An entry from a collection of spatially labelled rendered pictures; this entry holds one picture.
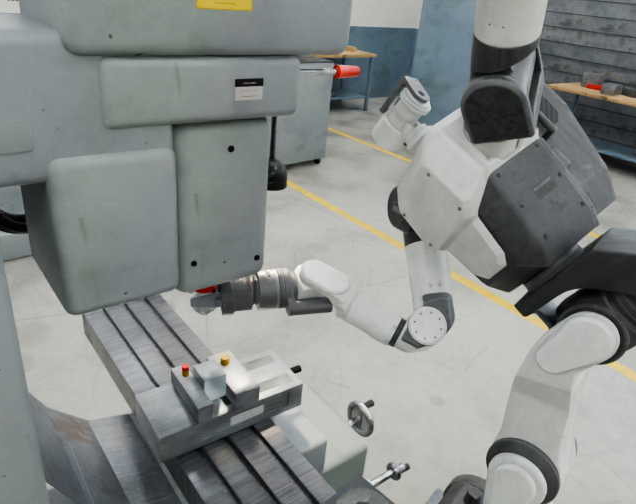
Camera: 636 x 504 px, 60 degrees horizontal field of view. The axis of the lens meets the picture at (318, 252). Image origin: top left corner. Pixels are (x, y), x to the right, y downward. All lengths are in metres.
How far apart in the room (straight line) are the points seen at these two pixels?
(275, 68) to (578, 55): 8.11
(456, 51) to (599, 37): 2.50
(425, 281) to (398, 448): 1.54
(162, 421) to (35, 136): 0.66
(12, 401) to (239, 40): 0.59
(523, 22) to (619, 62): 7.87
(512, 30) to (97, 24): 0.53
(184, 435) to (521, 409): 0.68
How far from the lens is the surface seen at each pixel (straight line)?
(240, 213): 0.99
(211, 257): 1.00
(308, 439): 1.40
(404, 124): 1.07
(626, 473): 2.97
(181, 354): 1.52
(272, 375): 1.34
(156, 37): 0.82
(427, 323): 1.13
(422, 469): 2.57
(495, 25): 0.81
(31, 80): 0.80
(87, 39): 0.79
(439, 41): 7.02
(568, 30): 9.02
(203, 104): 0.88
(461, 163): 0.92
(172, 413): 1.25
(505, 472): 1.19
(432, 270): 1.18
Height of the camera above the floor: 1.85
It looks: 26 degrees down
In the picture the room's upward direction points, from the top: 6 degrees clockwise
